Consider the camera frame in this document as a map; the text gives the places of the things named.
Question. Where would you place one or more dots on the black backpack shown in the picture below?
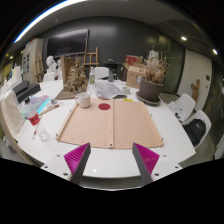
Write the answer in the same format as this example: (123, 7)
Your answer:
(195, 131)

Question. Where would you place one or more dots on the small yellow tag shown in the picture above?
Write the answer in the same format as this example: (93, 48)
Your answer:
(127, 99)

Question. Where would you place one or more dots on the white chair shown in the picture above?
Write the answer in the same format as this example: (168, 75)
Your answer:
(49, 76)
(101, 72)
(204, 118)
(186, 105)

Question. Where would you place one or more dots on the white green-label spray bottle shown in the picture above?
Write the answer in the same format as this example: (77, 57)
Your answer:
(92, 78)

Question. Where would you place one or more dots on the golden relief sculpture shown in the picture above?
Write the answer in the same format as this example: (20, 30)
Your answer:
(76, 80)

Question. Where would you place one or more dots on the wooden easel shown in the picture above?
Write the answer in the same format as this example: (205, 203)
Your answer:
(90, 58)

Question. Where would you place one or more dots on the long ceiling light strip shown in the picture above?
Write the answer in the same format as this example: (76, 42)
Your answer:
(43, 16)

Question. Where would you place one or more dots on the beige flat table mat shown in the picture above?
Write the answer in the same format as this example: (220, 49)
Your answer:
(130, 126)

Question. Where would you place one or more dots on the clear red-label drink bottle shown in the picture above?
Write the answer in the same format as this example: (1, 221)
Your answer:
(33, 118)

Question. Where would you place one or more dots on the small glass jar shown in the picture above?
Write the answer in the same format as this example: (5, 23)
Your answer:
(126, 90)

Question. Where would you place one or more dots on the black flat box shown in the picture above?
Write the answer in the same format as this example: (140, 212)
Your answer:
(20, 86)
(30, 91)

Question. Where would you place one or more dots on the grey plant saucer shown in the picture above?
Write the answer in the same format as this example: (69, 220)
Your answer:
(151, 103)

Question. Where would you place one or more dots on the white ceramic mug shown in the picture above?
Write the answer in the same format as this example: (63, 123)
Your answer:
(83, 100)

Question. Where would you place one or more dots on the red box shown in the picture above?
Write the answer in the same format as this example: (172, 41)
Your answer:
(133, 60)

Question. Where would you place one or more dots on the flat round red coaster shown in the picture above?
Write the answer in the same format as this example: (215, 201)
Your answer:
(104, 106)

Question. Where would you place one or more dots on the wooden mannequin figure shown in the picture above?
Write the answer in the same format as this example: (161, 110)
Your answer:
(195, 89)

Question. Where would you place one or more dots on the black wall screen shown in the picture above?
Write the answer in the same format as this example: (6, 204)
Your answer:
(66, 42)

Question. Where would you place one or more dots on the teal colourful paper sheet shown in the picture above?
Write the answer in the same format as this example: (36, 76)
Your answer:
(41, 103)

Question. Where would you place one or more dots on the small grey-capped jar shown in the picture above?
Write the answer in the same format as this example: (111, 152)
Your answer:
(53, 100)

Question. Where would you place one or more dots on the white plaster figure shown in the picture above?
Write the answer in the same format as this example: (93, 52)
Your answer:
(59, 68)

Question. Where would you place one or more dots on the white cabinet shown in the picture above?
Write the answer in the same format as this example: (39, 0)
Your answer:
(30, 60)

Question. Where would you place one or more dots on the white plaster bust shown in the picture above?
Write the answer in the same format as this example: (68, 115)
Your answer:
(50, 64)

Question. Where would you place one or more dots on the brown cardboard box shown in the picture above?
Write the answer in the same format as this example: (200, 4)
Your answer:
(135, 78)

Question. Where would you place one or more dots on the grey pot with dry plant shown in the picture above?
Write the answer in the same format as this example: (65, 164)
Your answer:
(150, 89)

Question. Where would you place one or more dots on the round ceiling spotlight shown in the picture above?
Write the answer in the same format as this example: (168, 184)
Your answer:
(215, 51)
(183, 38)

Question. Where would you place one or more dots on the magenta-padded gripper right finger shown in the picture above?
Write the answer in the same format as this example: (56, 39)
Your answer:
(146, 158)

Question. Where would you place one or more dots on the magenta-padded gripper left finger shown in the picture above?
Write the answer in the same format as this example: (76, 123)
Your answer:
(77, 158)

